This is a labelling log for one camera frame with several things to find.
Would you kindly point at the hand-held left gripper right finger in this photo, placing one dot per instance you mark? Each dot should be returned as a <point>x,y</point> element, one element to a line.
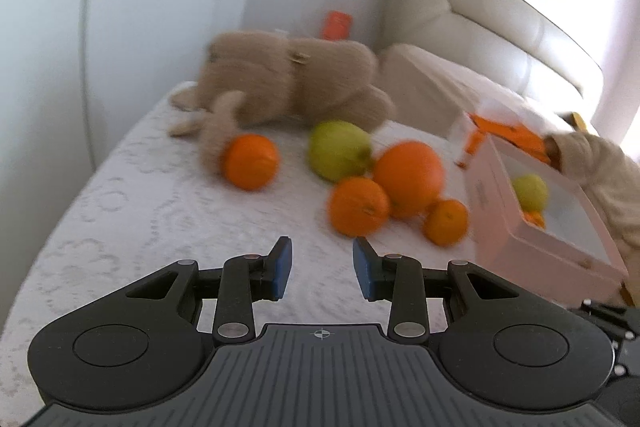
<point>362,269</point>

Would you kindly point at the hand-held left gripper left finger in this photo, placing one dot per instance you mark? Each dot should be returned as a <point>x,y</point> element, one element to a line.
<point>283,269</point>

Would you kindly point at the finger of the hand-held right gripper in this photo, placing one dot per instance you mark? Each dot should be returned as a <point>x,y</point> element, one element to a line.
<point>625,322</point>

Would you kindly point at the small tangerine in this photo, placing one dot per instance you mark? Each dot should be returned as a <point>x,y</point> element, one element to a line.
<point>250,162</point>
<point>534,219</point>
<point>446,222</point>
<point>357,207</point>

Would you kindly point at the large orange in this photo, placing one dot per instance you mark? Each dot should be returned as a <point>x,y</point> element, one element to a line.
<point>410,177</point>

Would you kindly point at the pink cardboard box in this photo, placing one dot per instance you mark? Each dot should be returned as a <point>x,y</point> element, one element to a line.
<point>505,247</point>

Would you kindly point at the beige plush toy right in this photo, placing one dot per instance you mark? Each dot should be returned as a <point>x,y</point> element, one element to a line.
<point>600,167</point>

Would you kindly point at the white lace bedspread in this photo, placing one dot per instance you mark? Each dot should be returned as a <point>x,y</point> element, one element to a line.
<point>125,207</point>

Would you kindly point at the brown teddy bear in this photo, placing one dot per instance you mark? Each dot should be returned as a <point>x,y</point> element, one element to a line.
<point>300,82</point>

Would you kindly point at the beige pillow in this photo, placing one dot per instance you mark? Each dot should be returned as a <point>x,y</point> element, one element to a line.
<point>435,87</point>

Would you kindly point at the yellow object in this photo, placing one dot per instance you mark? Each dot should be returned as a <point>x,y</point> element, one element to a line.
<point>579,119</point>

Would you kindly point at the orange owl figure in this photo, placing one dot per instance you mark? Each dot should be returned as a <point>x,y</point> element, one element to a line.
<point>336,26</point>

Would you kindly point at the white wardrobe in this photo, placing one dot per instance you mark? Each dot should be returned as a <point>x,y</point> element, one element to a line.
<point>150,7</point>

